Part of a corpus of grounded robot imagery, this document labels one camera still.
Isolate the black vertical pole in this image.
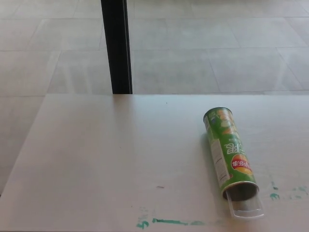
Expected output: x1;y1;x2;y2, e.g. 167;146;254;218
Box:
100;0;133;95

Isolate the green chips can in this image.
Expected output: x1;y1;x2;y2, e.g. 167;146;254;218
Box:
202;106;259;202

